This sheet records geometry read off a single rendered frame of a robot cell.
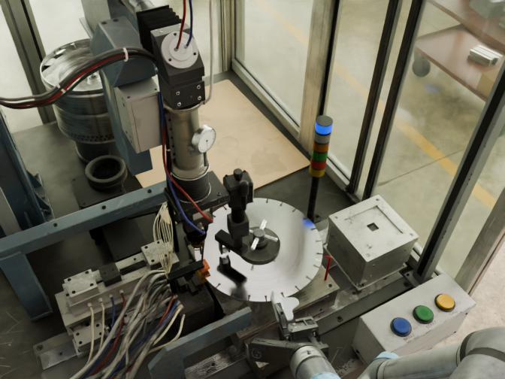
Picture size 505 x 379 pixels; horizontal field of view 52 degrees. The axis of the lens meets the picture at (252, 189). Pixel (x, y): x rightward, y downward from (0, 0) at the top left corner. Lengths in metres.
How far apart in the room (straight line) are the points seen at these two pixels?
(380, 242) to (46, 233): 0.86
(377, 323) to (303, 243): 0.27
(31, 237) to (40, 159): 0.69
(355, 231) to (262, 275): 0.32
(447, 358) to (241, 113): 1.36
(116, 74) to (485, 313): 2.02
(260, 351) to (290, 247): 0.31
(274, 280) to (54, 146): 1.06
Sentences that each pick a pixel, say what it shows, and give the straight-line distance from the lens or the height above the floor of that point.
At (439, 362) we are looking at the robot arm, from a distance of 0.93.
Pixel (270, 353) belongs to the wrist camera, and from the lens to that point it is 1.15.
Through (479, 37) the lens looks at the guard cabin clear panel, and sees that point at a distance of 1.20.
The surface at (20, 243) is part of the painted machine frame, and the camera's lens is 1.32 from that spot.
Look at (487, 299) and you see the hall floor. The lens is 2.60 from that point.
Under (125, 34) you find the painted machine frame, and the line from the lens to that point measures 1.00.
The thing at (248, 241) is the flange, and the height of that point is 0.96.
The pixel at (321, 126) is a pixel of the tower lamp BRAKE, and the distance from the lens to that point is 1.36.
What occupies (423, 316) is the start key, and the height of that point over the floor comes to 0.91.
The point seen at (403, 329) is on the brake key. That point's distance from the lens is 1.31.
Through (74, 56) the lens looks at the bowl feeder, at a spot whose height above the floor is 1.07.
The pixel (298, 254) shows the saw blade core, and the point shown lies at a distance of 1.32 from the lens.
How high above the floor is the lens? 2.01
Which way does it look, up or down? 47 degrees down
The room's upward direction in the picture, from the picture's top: 1 degrees clockwise
